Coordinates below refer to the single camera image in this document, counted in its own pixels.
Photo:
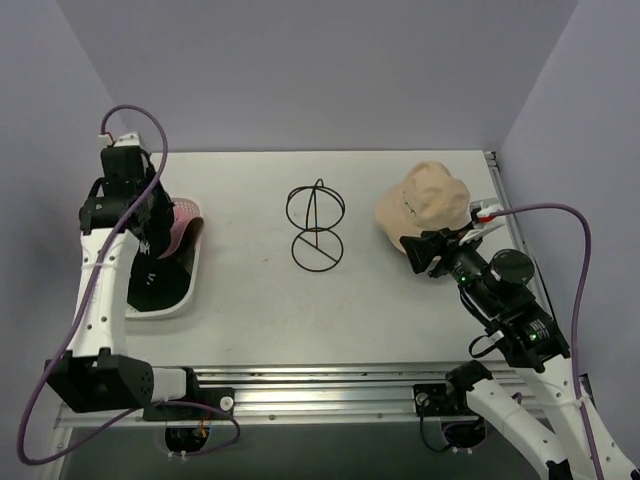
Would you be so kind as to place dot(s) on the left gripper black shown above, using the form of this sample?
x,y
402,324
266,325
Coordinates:
x,y
151,220

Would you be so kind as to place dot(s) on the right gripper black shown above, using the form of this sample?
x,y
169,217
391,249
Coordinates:
x,y
435,251

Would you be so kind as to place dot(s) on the beige bucket hat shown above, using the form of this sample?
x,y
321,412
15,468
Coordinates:
x,y
428,198

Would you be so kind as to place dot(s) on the black baseball cap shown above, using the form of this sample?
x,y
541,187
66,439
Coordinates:
x,y
157,284

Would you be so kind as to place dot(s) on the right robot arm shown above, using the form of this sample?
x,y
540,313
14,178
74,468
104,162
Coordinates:
x,y
573,443

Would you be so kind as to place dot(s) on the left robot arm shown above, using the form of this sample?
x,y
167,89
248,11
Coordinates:
x,y
138,249

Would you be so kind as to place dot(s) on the white plastic basket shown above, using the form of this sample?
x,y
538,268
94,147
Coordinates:
x,y
191,260

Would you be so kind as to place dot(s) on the pink cap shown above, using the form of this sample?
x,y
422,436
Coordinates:
x,y
187,226

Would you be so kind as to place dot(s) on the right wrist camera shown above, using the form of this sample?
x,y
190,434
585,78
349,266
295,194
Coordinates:
x,y
483,220

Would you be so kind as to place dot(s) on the black wire hat stand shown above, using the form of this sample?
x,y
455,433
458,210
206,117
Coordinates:
x,y
311,229

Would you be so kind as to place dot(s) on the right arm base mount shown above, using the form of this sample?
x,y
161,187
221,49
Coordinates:
x,y
448,399

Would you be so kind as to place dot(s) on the aluminium front rail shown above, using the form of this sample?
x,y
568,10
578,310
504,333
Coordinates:
x,y
293,395

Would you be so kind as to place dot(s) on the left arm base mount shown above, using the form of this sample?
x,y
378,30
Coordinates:
x,y
188,431

